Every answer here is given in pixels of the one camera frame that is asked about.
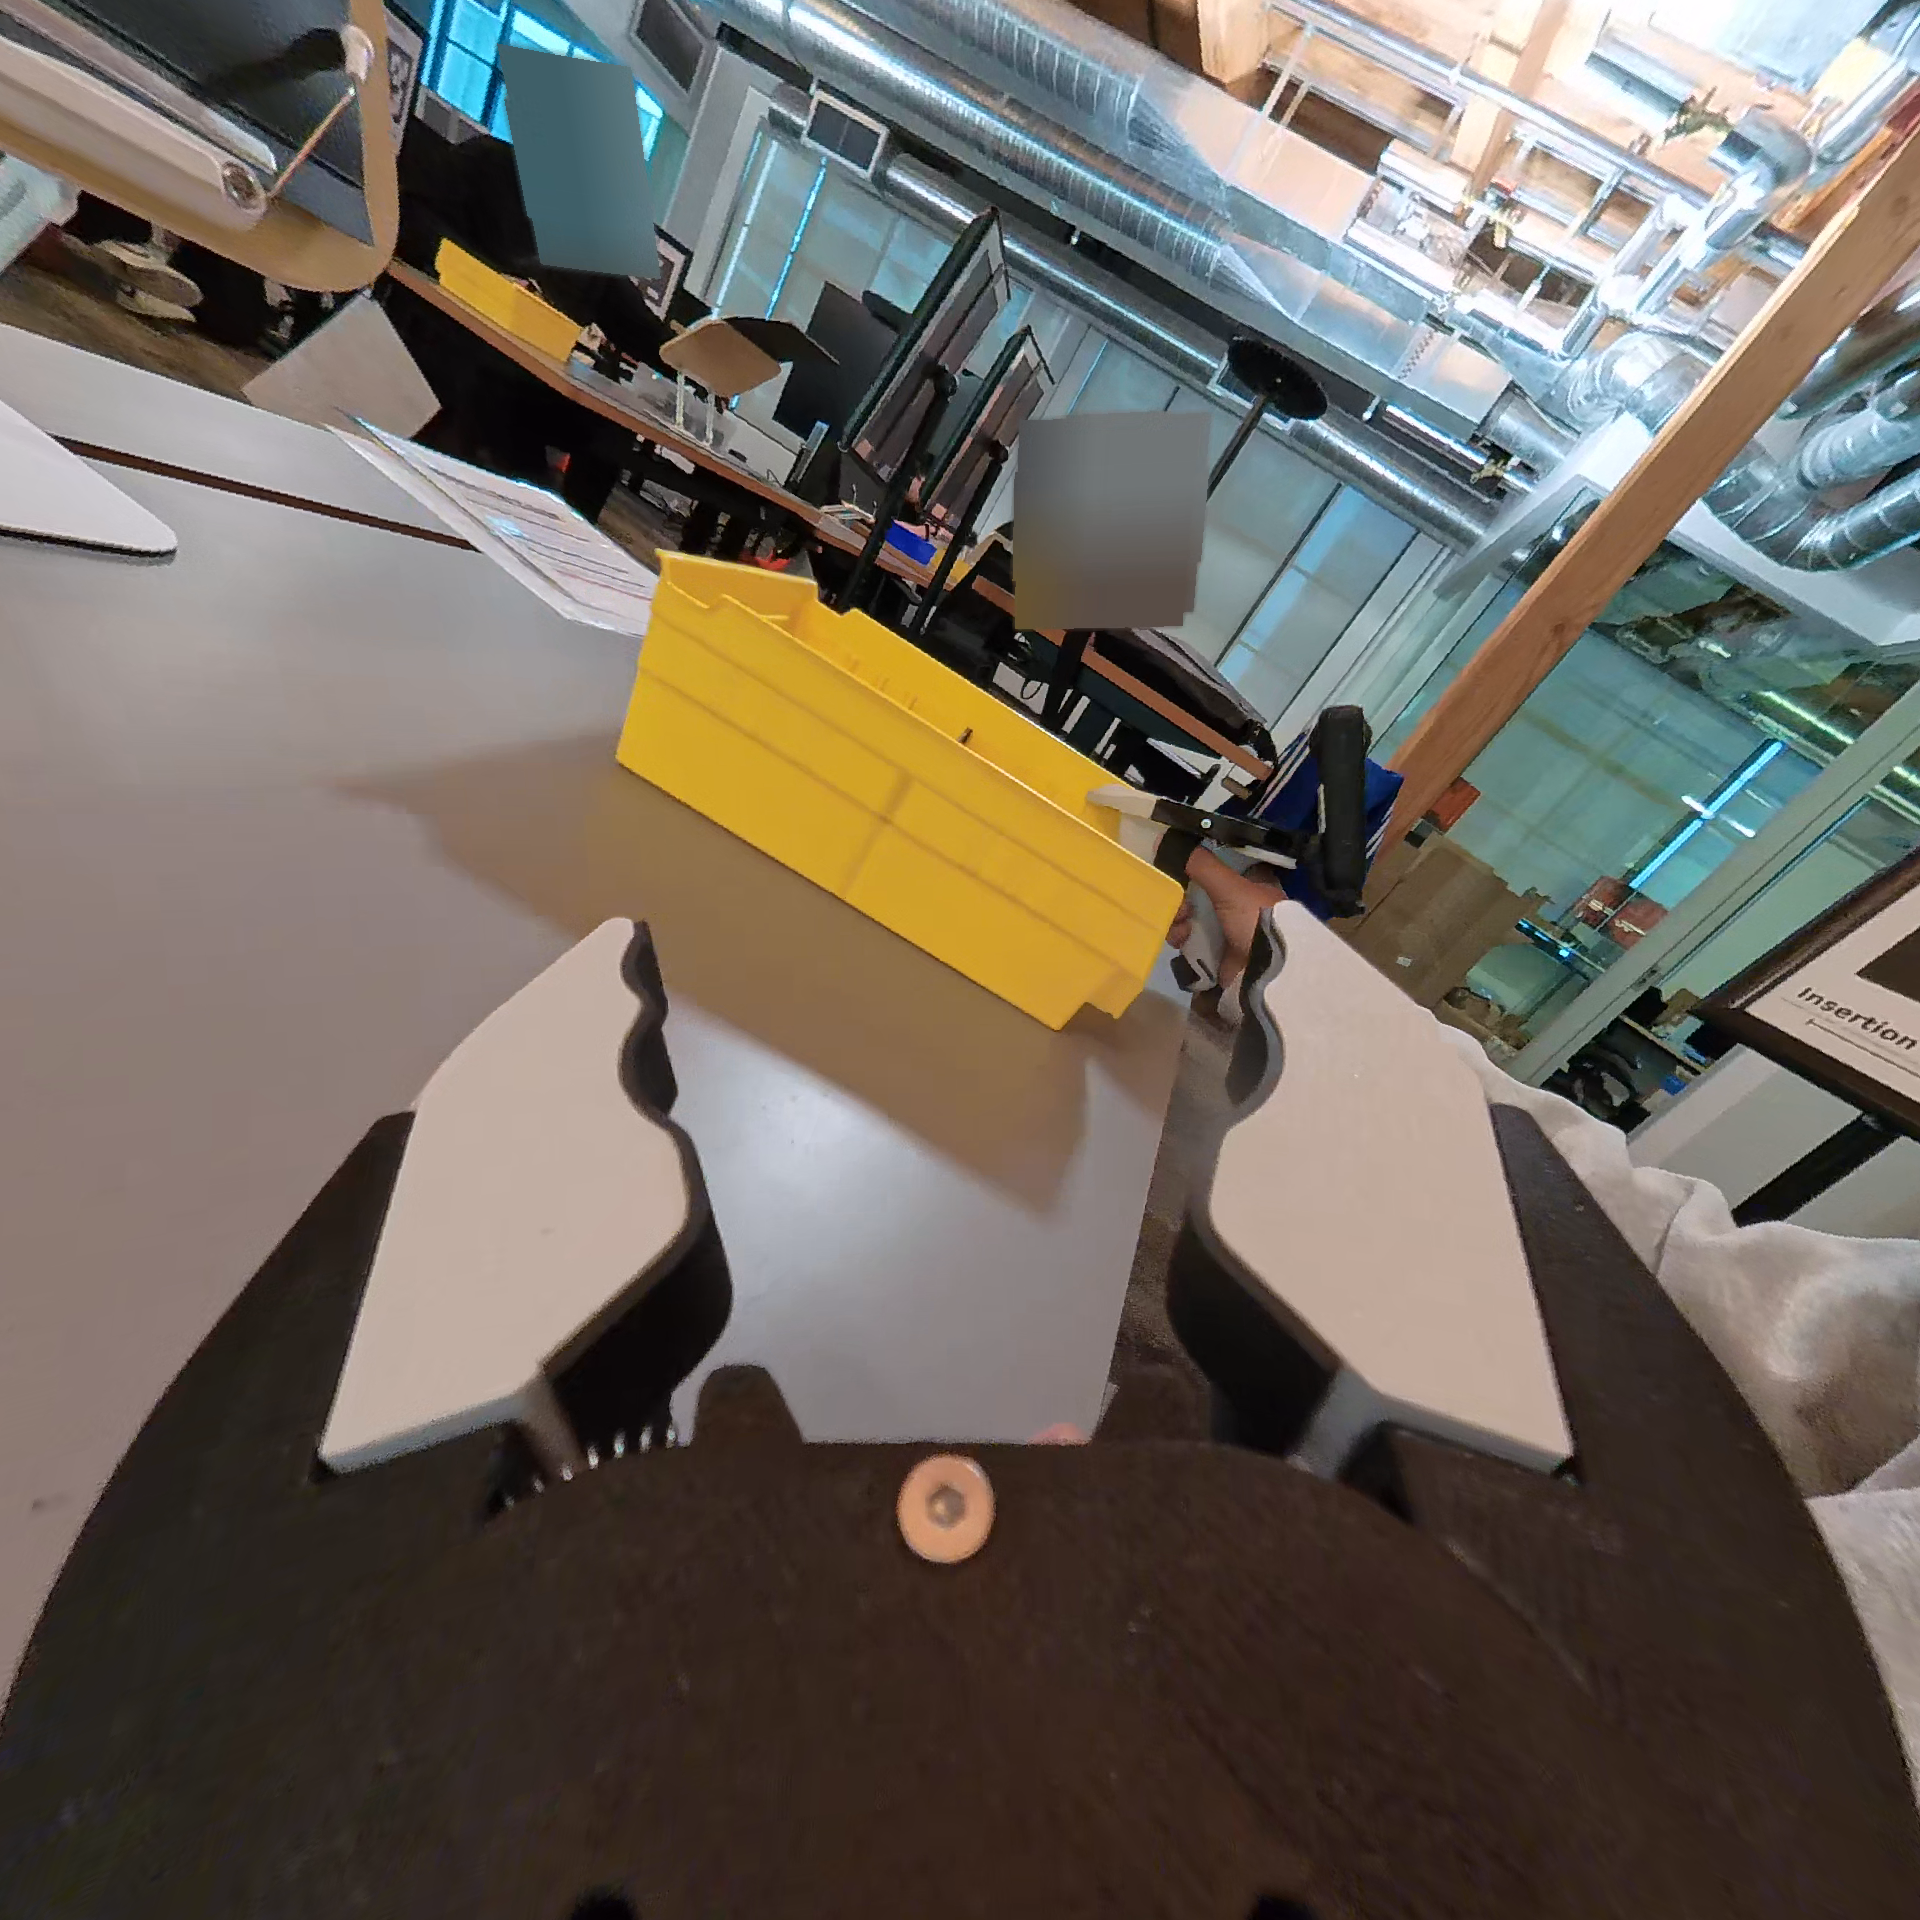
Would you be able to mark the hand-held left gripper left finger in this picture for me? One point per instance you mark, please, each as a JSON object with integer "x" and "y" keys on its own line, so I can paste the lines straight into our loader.
{"x": 511, "y": 1200}

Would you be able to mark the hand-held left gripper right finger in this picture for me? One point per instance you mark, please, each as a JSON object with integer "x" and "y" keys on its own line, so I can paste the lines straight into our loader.
{"x": 1382, "y": 1184}

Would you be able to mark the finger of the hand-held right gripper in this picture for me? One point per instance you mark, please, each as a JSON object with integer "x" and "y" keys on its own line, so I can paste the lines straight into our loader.
{"x": 1136, "y": 811}

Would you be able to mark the person's right hand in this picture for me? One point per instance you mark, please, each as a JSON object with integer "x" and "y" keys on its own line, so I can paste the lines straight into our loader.
{"x": 1237, "y": 908}

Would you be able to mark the blue striped cloth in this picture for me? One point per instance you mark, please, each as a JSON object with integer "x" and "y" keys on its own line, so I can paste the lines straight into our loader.
{"x": 1290, "y": 792}

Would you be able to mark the cardboard box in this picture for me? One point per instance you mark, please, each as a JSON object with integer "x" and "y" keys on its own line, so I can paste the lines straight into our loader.
{"x": 1447, "y": 908}

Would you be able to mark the black computer monitor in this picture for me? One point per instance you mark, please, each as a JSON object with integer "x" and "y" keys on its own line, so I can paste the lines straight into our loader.
{"x": 997, "y": 412}
{"x": 938, "y": 352}

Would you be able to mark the black round floor lamp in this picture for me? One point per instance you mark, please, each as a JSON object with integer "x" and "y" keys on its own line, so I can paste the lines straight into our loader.
{"x": 1276, "y": 375}

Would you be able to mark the black framed sign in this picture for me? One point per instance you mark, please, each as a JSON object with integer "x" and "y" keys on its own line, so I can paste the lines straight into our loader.
{"x": 1852, "y": 998}

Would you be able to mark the long wood-edged table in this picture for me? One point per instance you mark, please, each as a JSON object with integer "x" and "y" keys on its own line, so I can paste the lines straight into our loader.
{"x": 722, "y": 437}

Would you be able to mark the laminated paper sheet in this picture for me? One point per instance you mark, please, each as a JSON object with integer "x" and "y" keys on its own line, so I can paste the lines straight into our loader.
{"x": 511, "y": 524}

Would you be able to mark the small yellow plastic bin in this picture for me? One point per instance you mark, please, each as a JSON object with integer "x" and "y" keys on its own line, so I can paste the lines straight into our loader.
{"x": 503, "y": 294}

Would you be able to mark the white rounded board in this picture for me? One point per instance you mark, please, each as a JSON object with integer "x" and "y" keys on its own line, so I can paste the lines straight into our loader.
{"x": 77, "y": 494}

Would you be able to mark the grey flat panel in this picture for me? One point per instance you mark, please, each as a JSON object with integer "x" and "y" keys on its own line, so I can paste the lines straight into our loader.
{"x": 340, "y": 368}

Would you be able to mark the wood-edged dark board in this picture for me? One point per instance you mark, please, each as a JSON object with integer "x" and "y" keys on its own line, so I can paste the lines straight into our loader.
{"x": 196, "y": 150}

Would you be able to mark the wooden post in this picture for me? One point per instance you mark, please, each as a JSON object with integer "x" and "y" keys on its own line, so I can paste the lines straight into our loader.
{"x": 1652, "y": 494}

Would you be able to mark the silver ventilation duct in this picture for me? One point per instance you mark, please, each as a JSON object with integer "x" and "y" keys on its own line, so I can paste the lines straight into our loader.
{"x": 1079, "y": 89}

